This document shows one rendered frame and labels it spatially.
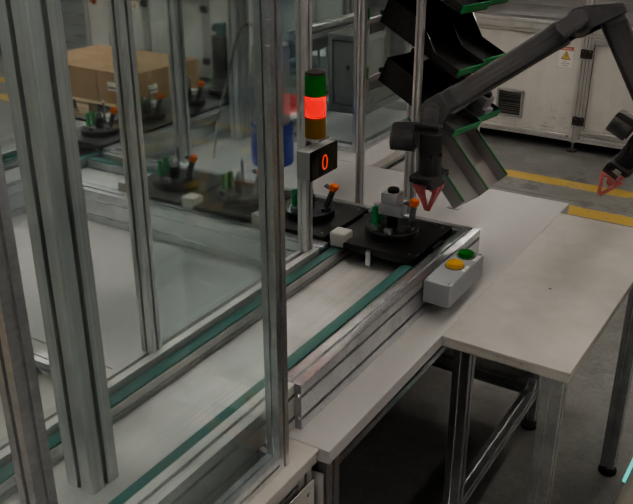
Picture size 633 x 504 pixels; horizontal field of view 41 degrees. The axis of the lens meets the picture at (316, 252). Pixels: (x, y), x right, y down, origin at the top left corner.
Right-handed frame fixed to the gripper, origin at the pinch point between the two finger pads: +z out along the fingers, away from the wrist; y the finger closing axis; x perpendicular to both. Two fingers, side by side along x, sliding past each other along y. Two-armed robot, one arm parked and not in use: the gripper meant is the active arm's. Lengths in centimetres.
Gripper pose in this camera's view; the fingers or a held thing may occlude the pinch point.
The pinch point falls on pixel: (427, 207)
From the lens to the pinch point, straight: 214.2
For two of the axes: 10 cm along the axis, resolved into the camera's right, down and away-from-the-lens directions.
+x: 8.5, 2.2, -4.8
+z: 0.0, 9.1, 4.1
